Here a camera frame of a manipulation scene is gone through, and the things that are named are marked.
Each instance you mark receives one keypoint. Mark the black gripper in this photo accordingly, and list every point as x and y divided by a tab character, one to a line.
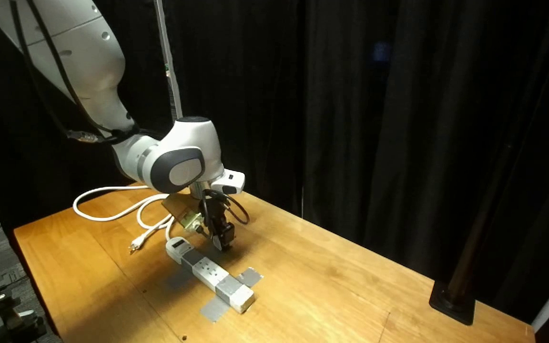
215	209

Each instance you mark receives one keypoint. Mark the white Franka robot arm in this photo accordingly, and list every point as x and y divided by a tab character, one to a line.
84	49

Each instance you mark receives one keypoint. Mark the white power strip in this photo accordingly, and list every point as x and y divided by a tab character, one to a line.
209	270

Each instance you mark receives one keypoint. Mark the grey tape strip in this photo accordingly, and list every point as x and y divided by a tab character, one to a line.
175	278
213	308

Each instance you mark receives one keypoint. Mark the metal stand pole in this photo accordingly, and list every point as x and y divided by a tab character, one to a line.
171	82

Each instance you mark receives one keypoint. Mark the black curtain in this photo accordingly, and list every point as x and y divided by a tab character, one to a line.
351	95

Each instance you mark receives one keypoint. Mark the black upright post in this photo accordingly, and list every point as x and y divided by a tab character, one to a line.
452	301

